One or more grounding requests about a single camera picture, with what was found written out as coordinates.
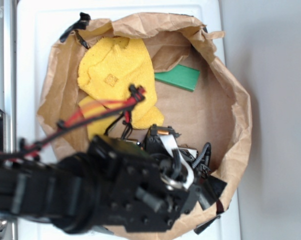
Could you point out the yellow knitted cloth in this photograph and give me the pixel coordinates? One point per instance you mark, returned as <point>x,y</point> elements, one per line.
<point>109,67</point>

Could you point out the green rectangular block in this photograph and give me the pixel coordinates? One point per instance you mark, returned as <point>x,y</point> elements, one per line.
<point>180,76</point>

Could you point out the brown paper bag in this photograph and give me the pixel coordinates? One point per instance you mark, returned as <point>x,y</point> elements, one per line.
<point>218,111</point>

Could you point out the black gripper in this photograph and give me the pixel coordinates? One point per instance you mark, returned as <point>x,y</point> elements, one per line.
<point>152,185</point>

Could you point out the aluminium frame rail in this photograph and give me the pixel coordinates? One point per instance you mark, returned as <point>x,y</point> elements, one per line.
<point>8,72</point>

